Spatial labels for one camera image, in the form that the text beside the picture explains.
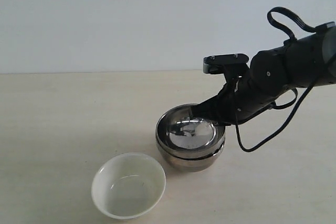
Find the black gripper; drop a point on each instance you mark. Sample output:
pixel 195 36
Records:
pixel 266 79

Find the steel bowl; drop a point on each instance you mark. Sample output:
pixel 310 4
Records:
pixel 184 137
pixel 190 165

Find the white ceramic bowl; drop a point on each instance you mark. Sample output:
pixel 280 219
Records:
pixel 128 186

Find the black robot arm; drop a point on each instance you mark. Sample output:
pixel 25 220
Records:
pixel 305 59

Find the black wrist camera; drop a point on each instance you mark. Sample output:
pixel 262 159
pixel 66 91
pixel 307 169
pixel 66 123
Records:
pixel 232 66

